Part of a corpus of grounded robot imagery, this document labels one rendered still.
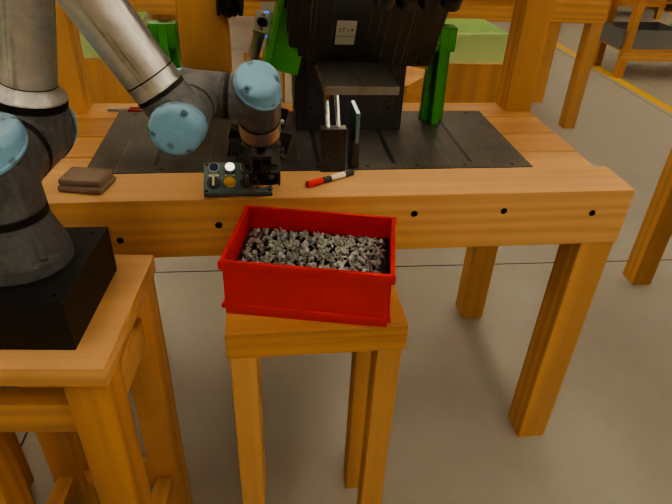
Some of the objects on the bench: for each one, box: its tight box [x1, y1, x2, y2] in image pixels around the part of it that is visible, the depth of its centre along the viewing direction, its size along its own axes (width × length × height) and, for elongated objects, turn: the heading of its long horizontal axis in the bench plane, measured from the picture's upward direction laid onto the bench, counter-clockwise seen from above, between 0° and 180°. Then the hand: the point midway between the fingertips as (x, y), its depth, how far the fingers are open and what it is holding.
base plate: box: [87, 111, 533, 174], centre depth 155 cm, size 42×110×2 cm, turn 94°
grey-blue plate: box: [348, 100, 361, 167], centre depth 139 cm, size 10×2×14 cm, turn 4°
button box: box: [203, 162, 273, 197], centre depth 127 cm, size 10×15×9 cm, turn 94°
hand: (262, 175), depth 122 cm, fingers closed
